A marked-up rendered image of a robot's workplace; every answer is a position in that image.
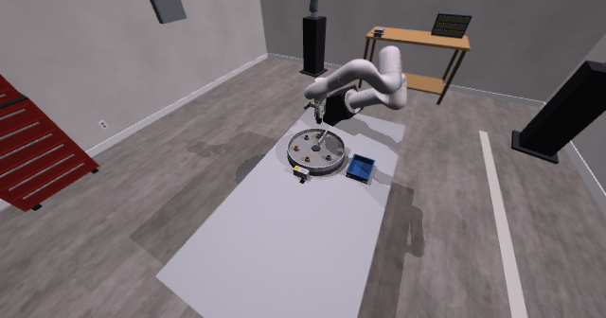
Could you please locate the blue shallow tray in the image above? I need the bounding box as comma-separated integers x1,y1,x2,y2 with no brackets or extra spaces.
346,153,375,184

